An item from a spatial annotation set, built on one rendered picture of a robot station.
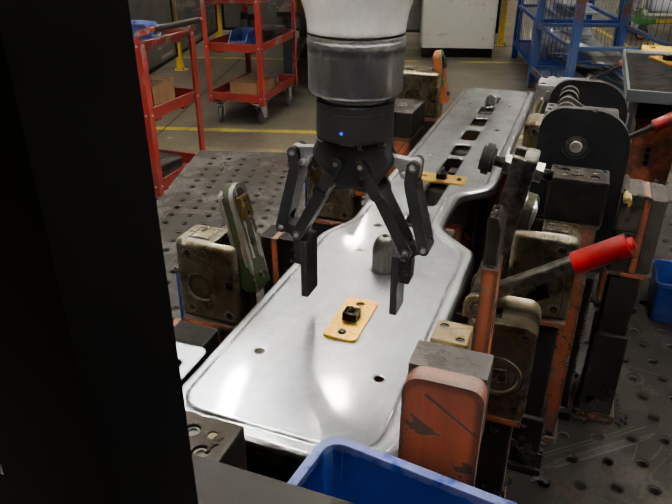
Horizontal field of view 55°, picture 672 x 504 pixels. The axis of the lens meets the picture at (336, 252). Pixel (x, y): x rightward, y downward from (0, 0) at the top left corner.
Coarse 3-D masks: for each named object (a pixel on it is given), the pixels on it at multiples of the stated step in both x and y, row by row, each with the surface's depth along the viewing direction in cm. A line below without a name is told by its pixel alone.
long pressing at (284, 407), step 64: (448, 128) 137; (512, 128) 137; (448, 192) 106; (320, 256) 86; (448, 256) 86; (256, 320) 72; (320, 320) 72; (384, 320) 72; (448, 320) 72; (192, 384) 63; (256, 384) 62; (320, 384) 62; (384, 384) 62; (384, 448) 54
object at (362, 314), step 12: (348, 300) 75; (360, 300) 75; (348, 312) 71; (360, 312) 72; (372, 312) 73; (336, 324) 71; (348, 324) 71; (360, 324) 71; (336, 336) 69; (348, 336) 69
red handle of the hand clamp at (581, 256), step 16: (608, 240) 58; (624, 240) 57; (576, 256) 59; (592, 256) 58; (608, 256) 58; (624, 256) 57; (528, 272) 62; (544, 272) 61; (560, 272) 60; (576, 272) 59; (512, 288) 63; (528, 288) 62
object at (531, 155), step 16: (480, 160) 58; (496, 160) 58; (512, 160) 56; (528, 160) 56; (512, 176) 57; (528, 176) 56; (544, 176) 57; (512, 192) 57; (512, 208) 58; (512, 224) 59; (512, 240) 59; (480, 272) 62
